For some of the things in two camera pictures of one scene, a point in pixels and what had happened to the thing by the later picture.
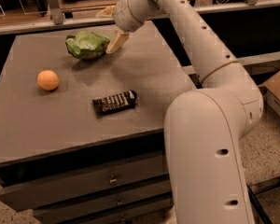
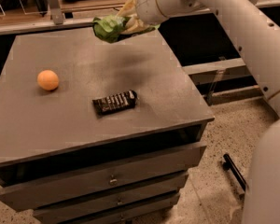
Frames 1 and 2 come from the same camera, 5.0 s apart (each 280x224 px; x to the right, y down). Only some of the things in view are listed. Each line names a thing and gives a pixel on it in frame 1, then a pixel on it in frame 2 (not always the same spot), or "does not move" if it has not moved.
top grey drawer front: [57, 188] does not move
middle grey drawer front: [103, 201] does not move
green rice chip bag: [87, 44] -> [109, 28]
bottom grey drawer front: [129, 217] does not move
